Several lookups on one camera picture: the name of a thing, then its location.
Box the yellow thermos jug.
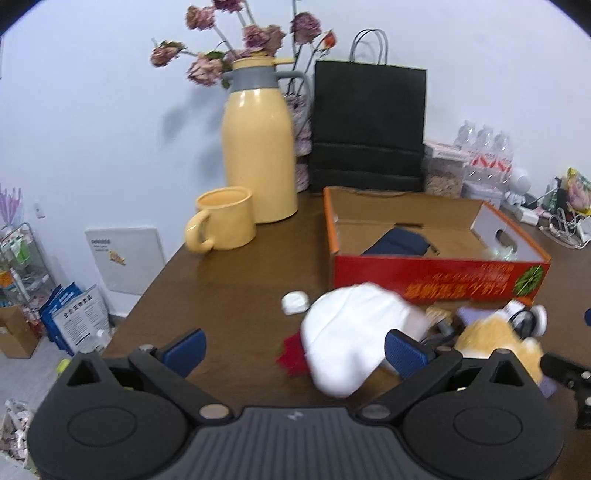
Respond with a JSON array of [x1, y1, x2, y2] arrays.
[[221, 56, 311, 224]]

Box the water bottle middle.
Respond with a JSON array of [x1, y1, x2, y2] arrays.
[[465, 125, 495, 186]]

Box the clear plastic ball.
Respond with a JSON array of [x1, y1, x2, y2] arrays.
[[485, 246, 518, 262]]

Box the red artificial rose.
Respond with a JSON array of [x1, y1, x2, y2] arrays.
[[276, 331, 310, 377]]

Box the white wall panel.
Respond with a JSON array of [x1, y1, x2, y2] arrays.
[[85, 227, 165, 296]]

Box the white and yellow plush toy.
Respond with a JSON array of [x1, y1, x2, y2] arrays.
[[452, 301, 546, 386]]

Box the white robot figurine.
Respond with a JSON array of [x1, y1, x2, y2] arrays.
[[505, 167, 531, 207]]

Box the tangle of white cables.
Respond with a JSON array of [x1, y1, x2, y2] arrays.
[[535, 184, 591, 251]]

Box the yellow ceramic mug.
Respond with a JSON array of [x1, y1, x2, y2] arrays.
[[184, 187, 256, 254]]

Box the water bottle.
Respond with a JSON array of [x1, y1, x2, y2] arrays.
[[454, 120, 476, 153], [491, 131, 514, 185], [465, 125, 495, 186]]

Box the red cardboard box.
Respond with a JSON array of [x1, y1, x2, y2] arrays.
[[324, 187, 551, 304]]

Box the white earbud case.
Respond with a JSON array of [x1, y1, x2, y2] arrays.
[[281, 291, 310, 316]]

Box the blue booklets on floor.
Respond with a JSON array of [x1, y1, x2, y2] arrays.
[[39, 283, 111, 356]]

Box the dried rose bouquet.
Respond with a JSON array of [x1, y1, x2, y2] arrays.
[[149, 1, 337, 89]]

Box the colourful snack bag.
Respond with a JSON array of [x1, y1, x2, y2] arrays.
[[561, 168, 591, 216]]

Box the small printed tin box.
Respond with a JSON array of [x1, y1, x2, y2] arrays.
[[461, 181, 503, 209]]

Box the black paper shopping bag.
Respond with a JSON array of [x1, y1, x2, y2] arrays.
[[308, 29, 427, 193]]

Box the water bottle left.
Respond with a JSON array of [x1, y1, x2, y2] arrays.
[[454, 120, 476, 153]]

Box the white charger adapter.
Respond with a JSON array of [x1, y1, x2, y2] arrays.
[[515, 206, 539, 226]]

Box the metal wire rack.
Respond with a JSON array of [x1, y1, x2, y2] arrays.
[[1, 222, 56, 312]]

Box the water bottle right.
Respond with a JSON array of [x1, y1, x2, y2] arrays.
[[491, 131, 514, 185]]

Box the pink fuzzy vase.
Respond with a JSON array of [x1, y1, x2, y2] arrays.
[[284, 93, 311, 193]]

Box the white round tape dispenser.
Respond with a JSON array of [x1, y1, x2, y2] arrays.
[[530, 305, 548, 337]]

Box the clear jar of seeds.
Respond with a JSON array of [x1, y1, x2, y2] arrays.
[[423, 141, 469, 198]]

